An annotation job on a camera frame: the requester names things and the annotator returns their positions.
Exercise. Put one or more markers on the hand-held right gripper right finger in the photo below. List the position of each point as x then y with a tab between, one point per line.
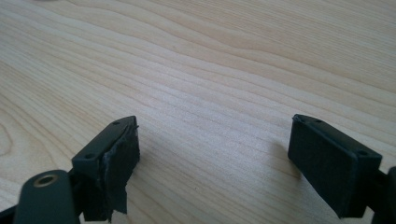
327	161

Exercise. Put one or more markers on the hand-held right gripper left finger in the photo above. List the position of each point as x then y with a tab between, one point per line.
106	165

